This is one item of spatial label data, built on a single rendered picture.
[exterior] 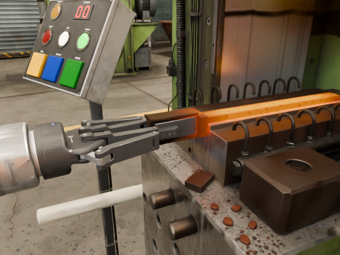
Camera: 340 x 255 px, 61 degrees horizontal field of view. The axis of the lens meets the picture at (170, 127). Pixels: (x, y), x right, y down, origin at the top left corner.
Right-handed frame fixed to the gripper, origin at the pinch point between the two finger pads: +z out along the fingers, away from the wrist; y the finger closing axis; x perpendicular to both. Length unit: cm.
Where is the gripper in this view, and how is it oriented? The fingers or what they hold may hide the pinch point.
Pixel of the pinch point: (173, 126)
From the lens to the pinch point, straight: 46.5
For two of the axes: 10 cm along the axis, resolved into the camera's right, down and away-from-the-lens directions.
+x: -0.2, -9.2, -3.9
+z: 9.1, -1.8, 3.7
